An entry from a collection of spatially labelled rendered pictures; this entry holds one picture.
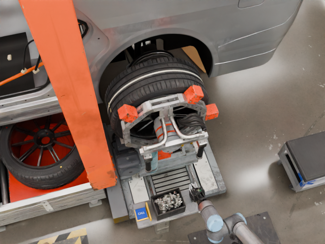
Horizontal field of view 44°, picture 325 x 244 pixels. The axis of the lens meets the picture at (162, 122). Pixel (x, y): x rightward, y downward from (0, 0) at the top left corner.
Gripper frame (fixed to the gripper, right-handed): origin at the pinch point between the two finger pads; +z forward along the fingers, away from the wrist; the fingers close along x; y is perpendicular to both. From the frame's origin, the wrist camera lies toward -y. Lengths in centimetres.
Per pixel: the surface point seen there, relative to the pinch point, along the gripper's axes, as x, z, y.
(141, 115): 19, 18, 51
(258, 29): -71, 39, 72
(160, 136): 9.7, 18.1, 31.6
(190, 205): 1.0, 5.9, -23.6
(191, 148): -24, 64, -28
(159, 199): 20.5, 7.3, -9.9
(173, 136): 2.4, 14.4, 31.3
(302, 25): -193, 159, -1
